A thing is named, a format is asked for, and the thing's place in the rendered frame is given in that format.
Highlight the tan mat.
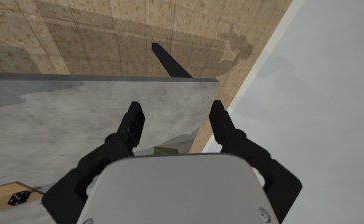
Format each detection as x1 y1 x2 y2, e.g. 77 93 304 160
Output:
0 182 44 210

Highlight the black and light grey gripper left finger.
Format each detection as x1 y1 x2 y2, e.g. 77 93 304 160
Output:
41 102 145 224

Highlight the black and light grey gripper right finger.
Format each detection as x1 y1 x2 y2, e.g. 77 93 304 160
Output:
209 100 302 224

